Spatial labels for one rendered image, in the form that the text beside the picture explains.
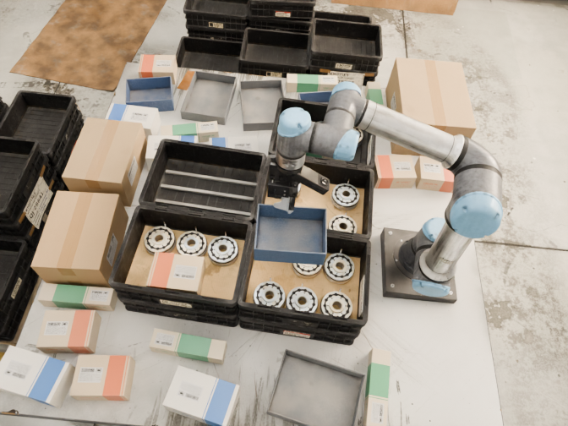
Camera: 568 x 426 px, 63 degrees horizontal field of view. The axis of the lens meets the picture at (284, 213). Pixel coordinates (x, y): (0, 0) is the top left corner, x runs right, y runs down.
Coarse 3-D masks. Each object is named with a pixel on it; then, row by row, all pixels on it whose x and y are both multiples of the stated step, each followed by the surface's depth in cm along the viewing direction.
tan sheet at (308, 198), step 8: (304, 192) 176; (312, 192) 176; (328, 192) 177; (360, 192) 178; (272, 200) 173; (280, 200) 173; (296, 200) 174; (304, 200) 174; (312, 200) 174; (320, 200) 174; (328, 200) 175; (360, 200) 175; (328, 208) 173; (336, 208) 173; (360, 208) 174; (328, 216) 171; (352, 216) 171; (360, 216) 172; (328, 224) 169; (360, 224) 170; (360, 232) 168
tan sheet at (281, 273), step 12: (264, 264) 159; (276, 264) 159; (288, 264) 160; (324, 264) 160; (252, 276) 156; (264, 276) 157; (276, 276) 157; (288, 276) 157; (324, 276) 158; (252, 288) 154; (288, 288) 155; (312, 288) 155; (324, 288) 156; (336, 288) 156; (348, 288) 156; (252, 300) 152
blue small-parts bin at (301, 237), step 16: (272, 208) 136; (304, 208) 135; (320, 208) 135; (256, 224) 131; (272, 224) 139; (288, 224) 139; (304, 224) 140; (320, 224) 140; (256, 240) 132; (272, 240) 136; (288, 240) 136; (304, 240) 137; (320, 240) 137; (256, 256) 130; (272, 256) 130; (288, 256) 130; (304, 256) 129; (320, 256) 129
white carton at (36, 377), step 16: (16, 352) 143; (32, 352) 143; (0, 368) 140; (16, 368) 140; (32, 368) 140; (48, 368) 141; (64, 368) 141; (0, 384) 138; (16, 384) 138; (32, 384) 138; (48, 384) 138; (64, 384) 142; (32, 400) 144; (48, 400) 136
